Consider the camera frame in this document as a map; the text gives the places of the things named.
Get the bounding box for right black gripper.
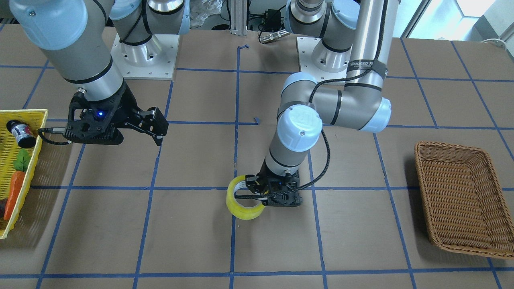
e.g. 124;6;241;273
112;82;169;146

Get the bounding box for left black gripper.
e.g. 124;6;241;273
234;162;281;207

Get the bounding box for yellow tape roll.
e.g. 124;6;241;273
226;175;265;221

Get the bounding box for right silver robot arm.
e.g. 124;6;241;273
8;0;190;146

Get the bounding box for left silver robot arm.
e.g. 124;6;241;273
230;0;400;207

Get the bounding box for orange toy carrot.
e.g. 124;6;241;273
3;149;31;221

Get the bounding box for brown wicker basket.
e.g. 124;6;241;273
415;141;514;260

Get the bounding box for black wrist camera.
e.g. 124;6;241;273
262;172;302;207

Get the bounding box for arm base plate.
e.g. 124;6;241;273
297;37;351;81
111;35;180;80

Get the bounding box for aluminium frame post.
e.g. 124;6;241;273
227;0;249;38

